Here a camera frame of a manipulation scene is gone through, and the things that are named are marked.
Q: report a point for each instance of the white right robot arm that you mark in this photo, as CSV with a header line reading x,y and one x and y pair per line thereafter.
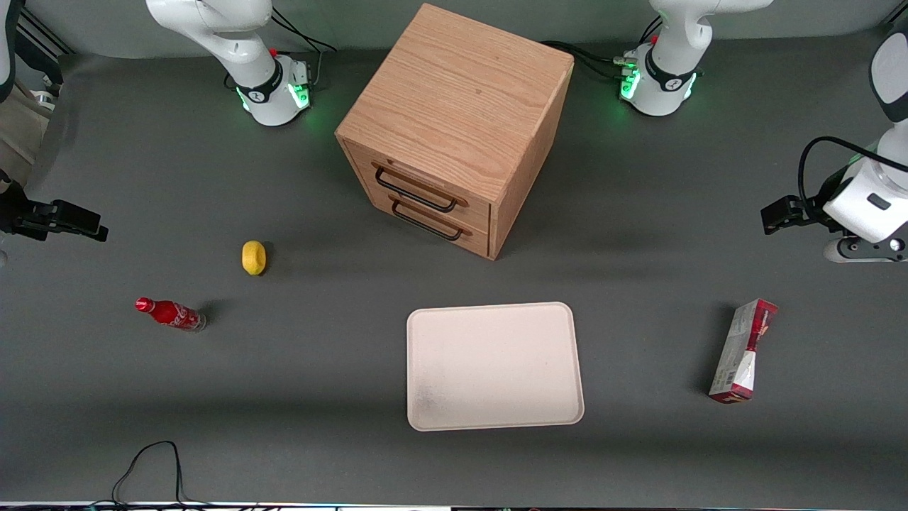
x,y
213,28

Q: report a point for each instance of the red cookie box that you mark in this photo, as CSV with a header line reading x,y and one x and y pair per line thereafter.
x,y
741,355

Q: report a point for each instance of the cream plastic tray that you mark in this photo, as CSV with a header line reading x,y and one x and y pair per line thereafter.
x,y
493,365

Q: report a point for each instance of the aluminium frame rail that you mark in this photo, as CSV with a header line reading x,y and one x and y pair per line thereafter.
x,y
42,35

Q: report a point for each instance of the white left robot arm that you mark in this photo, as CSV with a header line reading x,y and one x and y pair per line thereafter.
x,y
667,78

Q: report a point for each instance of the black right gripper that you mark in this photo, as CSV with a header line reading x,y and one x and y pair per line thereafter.
x,y
15,214

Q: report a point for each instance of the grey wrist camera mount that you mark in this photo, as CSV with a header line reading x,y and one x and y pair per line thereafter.
x,y
862,250

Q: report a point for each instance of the red cola bottle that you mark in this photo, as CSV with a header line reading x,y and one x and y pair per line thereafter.
x,y
170,313

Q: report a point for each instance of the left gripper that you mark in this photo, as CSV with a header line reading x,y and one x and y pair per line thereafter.
x,y
806,211

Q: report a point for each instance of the beige bulky object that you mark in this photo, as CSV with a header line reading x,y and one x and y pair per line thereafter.
x,y
21,135

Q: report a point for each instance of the wooden two-drawer cabinet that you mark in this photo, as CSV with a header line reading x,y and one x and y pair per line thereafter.
x,y
454,106

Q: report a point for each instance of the yellow lemon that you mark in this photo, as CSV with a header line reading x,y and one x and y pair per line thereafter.
x,y
253,257

